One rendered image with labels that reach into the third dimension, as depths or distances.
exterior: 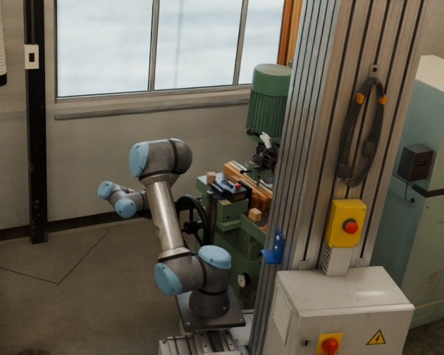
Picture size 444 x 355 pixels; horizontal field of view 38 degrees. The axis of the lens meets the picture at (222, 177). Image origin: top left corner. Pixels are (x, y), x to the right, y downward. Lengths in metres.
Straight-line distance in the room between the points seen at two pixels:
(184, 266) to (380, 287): 0.66
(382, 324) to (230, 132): 2.81
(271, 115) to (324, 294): 1.11
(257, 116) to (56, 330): 1.58
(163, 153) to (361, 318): 0.89
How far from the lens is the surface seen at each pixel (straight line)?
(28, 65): 3.70
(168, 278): 2.18
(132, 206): 2.58
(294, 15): 4.28
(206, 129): 4.38
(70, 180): 4.16
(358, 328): 1.85
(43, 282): 3.89
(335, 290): 1.87
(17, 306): 3.73
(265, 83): 2.71
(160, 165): 2.24
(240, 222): 2.83
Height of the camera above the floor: 2.28
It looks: 26 degrees down
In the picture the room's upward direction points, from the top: 7 degrees clockwise
